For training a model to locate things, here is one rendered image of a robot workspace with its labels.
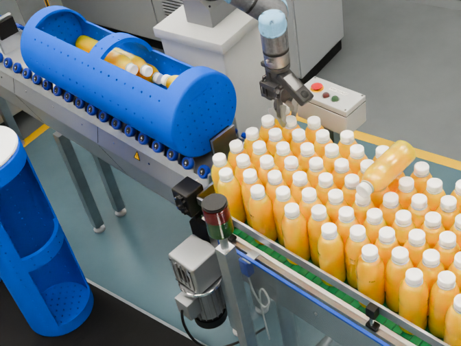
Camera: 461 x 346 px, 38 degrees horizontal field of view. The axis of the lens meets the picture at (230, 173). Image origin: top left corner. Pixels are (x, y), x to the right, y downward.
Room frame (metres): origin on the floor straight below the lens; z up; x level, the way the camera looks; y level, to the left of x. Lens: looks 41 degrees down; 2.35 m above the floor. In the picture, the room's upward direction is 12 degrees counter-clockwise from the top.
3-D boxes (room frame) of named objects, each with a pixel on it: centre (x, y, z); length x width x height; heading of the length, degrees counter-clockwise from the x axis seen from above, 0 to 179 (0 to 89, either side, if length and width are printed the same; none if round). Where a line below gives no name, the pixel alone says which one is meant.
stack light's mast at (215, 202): (1.16, 0.05, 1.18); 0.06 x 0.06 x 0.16
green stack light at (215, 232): (1.16, 0.05, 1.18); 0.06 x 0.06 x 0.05
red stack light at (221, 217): (1.16, 0.05, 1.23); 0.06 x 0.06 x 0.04
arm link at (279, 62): (1.63, -0.19, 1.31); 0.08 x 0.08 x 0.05
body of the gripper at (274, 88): (1.64, -0.19, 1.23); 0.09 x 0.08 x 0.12; 38
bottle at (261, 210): (1.35, -0.06, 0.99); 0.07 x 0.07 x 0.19
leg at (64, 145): (2.47, 0.70, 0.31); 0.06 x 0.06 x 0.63; 38
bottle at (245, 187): (1.42, -0.05, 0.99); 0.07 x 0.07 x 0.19
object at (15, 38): (2.73, 0.82, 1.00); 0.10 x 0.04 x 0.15; 128
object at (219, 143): (1.68, 0.00, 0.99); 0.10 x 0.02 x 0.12; 128
